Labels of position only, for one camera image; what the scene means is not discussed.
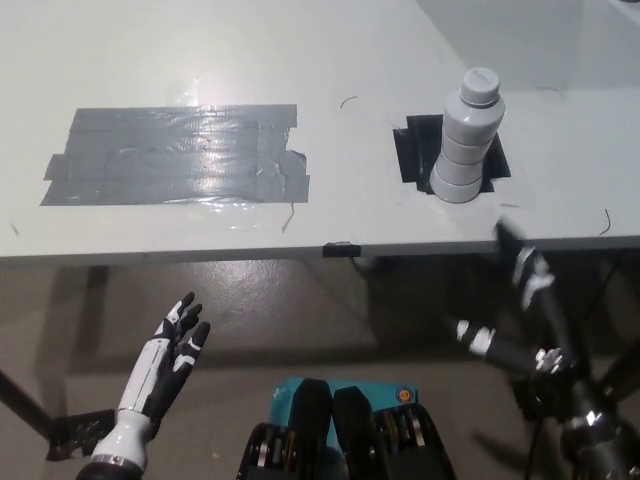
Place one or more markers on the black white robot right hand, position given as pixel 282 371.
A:
pixel 542 310

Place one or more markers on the black slanted stand pole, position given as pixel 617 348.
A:
pixel 22 400

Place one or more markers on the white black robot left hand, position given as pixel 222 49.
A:
pixel 155 365

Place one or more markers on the grey duct tape patch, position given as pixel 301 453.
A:
pixel 175 155

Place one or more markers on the white ribbed plastic bottle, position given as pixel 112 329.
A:
pixel 467 145

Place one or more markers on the small black tape strip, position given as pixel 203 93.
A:
pixel 341 249

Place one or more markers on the black teal robot torso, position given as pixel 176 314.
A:
pixel 350 435

